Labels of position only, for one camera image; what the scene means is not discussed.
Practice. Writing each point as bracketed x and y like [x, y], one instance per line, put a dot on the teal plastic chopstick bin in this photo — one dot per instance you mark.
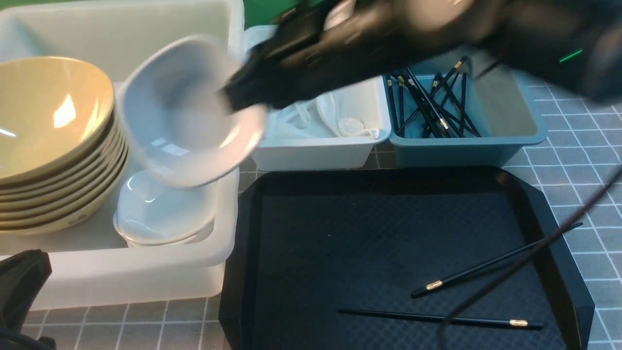
[497, 105]

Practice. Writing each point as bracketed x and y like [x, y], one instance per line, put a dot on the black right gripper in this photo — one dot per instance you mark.
[323, 52]

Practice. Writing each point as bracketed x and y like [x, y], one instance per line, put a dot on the lower stacked white dish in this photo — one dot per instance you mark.
[199, 236]

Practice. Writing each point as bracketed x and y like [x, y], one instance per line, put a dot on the white square sauce dish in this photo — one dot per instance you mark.
[179, 124]

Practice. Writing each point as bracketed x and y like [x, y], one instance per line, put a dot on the bottom stacked beige bowl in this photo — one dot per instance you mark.
[95, 201]

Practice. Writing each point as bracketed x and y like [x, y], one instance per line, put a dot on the long leaning black chopstick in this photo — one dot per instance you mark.
[431, 107]

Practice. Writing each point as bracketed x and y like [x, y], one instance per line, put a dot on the black chopstick crossing centre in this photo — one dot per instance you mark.
[449, 105]

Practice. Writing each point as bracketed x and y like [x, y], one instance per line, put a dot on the black chopstick vertical right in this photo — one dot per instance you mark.
[463, 118]

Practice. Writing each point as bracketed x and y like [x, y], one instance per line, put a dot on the small white spoon front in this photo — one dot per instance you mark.
[351, 127]

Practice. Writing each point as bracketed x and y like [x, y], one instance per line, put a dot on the top stacked white dish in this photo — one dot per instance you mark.
[151, 213]

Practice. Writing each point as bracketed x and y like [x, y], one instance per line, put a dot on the beige noodle bowl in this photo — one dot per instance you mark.
[52, 108]

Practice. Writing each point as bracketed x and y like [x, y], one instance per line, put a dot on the white plastic spoon bin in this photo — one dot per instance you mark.
[315, 147]

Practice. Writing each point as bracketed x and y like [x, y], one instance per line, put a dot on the large translucent white tub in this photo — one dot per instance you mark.
[91, 264]

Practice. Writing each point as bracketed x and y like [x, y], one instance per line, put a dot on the white spoon right bin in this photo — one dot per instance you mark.
[326, 107]

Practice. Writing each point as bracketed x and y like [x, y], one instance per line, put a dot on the green cloth backdrop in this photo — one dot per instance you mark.
[263, 12]

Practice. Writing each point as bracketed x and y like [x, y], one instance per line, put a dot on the top stacked beige bowl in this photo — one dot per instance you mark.
[101, 148]

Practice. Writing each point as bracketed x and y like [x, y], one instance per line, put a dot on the stacked white dish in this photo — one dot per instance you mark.
[151, 213]
[199, 236]

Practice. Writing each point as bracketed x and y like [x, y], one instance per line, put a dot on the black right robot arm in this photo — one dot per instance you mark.
[573, 44]

